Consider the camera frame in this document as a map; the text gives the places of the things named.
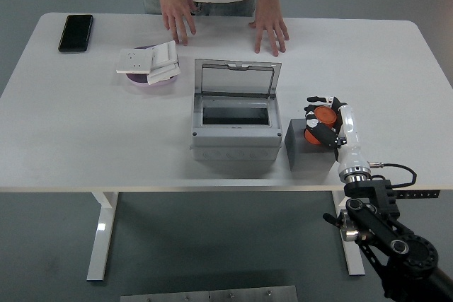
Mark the grey metal plate with screws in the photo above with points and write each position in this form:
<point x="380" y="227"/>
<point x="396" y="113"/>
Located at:
<point x="209" y="295"/>

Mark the grey box cover frame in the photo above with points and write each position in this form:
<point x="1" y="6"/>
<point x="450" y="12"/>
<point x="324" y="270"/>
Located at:
<point x="233" y="136"/>

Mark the grey junction box base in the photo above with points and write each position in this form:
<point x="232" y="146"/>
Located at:
<point x="233" y="155"/>

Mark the grey cube holder with hole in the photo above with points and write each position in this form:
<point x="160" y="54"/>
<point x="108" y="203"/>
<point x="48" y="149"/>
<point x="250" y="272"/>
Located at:
<point x="293" y="143"/>

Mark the person's left hand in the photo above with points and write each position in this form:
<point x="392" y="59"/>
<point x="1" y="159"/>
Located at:
<point x="270" y="22"/>

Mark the white wall socket plate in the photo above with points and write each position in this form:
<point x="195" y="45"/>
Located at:
<point x="134" y="61"/>

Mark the black perforated strip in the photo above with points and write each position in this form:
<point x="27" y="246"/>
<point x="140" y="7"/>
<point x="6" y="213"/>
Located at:
<point x="421" y="194"/>

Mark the transparent hinged box lid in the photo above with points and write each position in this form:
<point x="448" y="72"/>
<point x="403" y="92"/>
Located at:
<point x="233" y="65"/>

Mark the black smartphone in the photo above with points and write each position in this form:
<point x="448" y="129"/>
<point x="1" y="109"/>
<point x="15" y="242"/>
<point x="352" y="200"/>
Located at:
<point x="75" y="33"/>

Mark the orange cylindrical battery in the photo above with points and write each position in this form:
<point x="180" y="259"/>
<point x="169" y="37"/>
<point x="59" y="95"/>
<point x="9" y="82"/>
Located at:
<point x="325" y="115"/>

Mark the white wall switch plate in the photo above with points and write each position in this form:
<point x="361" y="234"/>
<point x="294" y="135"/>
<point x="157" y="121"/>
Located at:
<point x="164" y="52"/>
<point x="163" y="74"/>

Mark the person's right hand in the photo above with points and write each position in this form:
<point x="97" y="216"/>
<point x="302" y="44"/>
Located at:
<point x="177" y="12"/>

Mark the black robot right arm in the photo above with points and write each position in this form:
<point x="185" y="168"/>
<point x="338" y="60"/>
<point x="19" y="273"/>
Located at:
<point x="375" y="224"/>

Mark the purple bowl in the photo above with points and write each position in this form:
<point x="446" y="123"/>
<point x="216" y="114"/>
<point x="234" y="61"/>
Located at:
<point x="141" y="81"/>

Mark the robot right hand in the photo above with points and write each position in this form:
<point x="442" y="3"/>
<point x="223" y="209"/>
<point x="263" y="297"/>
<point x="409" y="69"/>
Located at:
<point x="348" y="121"/>

